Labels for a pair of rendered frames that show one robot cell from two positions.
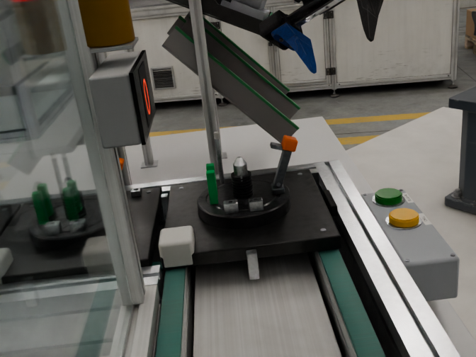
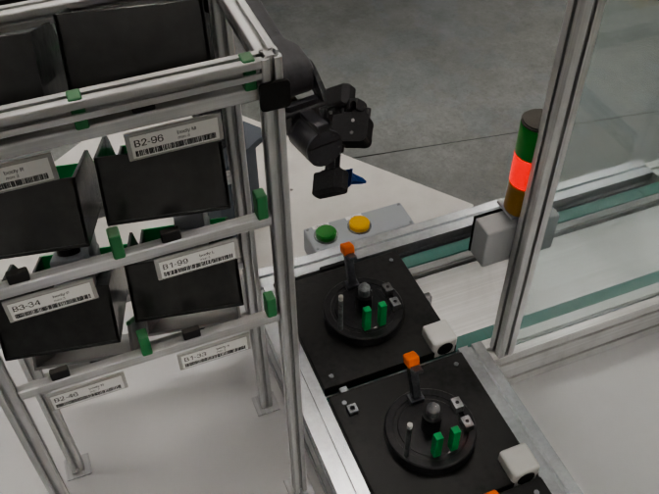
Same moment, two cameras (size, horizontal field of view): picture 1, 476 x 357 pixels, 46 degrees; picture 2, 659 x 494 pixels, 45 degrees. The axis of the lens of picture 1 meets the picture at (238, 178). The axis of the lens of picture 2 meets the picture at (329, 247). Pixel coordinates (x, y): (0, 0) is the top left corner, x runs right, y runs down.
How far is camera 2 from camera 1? 1.55 m
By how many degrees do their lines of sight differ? 87
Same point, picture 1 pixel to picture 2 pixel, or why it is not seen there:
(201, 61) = (255, 291)
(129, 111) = not seen: hidden behind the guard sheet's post
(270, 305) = (447, 299)
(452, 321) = not seen: hidden behind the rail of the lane
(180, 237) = (444, 325)
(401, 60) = not seen: outside the picture
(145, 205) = (373, 393)
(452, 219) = (258, 237)
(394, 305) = (458, 224)
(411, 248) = (395, 221)
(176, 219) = (395, 357)
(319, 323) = (455, 272)
